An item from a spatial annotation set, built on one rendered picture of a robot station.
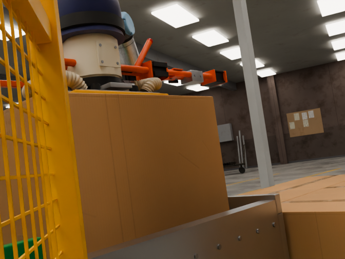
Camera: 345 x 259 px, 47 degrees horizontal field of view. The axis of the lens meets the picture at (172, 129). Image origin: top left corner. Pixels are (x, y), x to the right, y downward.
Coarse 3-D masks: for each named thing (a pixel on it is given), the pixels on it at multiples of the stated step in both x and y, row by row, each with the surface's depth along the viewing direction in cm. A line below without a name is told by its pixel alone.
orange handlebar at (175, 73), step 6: (66, 60) 114; (72, 60) 115; (66, 66) 118; (72, 66) 116; (126, 66) 130; (132, 66) 132; (138, 66) 134; (132, 72) 137; (138, 72) 138; (144, 72) 136; (168, 72) 144; (174, 72) 146; (180, 72) 148; (186, 72) 151; (174, 78) 149; (180, 78) 154; (204, 78) 159; (210, 78) 162; (6, 84) 129; (12, 84) 130
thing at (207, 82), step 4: (204, 72) 165; (208, 72) 163; (212, 72) 162; (216, 72) 164; (220, 72) 166; (224, 72) 167; (212, 76) 162; (216, 76) 164; (220, 76) 166; (224, 76) 167; (204, 80) 165; (208, 80) 163; (212, 80) 162; (216, 80) 162; (220, 80) 164; (224, 80) 167; (204, 84) 165; (208, 84) 166; (212, 84) 167; (216, 84) 168
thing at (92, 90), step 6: (90, 84) 111; (96, 84) 110; (72, 90) 102; (78, 90) 101; (84, 90) 103; (90, 90) 104; (96, 90) 105; (102, 90) 109; (108, 90) 110; (114, 90) 112; (132, 90) 120; (138, 90) 121
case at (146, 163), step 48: (96, 96) 99; (144, 96) 110; (192, 96) 124; (0, 144) 108; (96, 144) 97; (144, 144) 108; (192, 144) 121; (0, 192) 109; (96, 192) 95; (144, 192) 105; (192, 192) 118; (96, 240) 93
